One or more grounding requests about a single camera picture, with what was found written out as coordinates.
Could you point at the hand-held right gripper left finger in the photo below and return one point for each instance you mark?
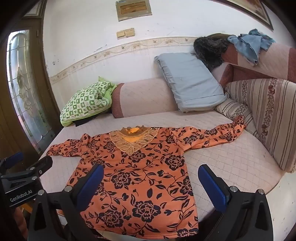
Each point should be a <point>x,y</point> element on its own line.
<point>91,185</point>

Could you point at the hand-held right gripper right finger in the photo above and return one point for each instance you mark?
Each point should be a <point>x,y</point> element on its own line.
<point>211,185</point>

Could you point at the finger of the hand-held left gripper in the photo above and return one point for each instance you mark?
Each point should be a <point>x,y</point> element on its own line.
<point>11,160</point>
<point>42,163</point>

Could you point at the orange black floral shirt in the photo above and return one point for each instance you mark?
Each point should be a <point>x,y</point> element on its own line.
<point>150,176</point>

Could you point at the pink quilted mattress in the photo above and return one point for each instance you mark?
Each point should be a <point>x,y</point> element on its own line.
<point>231,160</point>

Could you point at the wooden stained glass door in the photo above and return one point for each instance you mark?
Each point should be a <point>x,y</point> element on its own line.
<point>25,88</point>

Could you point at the green patterned pillow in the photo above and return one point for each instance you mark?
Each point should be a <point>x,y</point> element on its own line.
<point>85,102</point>

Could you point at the small striped floral cushion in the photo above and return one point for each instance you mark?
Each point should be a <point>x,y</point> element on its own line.
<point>233,110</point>

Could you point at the large striped floral cushion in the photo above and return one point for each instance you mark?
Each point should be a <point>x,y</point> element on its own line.
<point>270,115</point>

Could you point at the pink brown bolster cushion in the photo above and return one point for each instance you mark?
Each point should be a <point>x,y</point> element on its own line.
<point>143,97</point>

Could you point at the grey blue pillow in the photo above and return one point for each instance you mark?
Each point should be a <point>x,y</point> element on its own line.
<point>189,81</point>

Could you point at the blue cloth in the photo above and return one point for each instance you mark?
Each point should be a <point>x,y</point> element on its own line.
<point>248,44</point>

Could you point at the beige wall switch plate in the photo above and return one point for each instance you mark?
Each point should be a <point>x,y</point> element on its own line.
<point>130,32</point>
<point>121,34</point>

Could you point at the small framed wall picture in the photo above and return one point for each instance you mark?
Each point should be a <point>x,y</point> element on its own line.
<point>133,9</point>

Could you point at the large framed wall picture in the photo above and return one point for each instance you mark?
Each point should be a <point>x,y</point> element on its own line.
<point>254,10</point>

